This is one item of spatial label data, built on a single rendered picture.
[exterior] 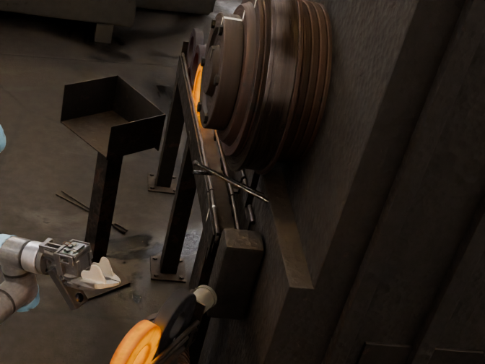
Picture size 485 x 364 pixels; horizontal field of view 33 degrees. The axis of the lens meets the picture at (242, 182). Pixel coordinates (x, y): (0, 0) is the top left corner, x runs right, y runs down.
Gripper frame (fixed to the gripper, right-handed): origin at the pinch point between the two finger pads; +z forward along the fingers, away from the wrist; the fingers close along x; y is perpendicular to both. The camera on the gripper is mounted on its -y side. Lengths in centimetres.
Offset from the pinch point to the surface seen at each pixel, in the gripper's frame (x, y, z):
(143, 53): 233, -27, -149
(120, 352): -21.6, 1.1, 16.7
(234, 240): 23.4, 2.9, 19.0
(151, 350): -12.0, -5.3, 16.9
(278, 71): 29, 45, 30
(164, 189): 131, -50, -75
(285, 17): 37, 54, 28
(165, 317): -6.0, -0.6, 17.3
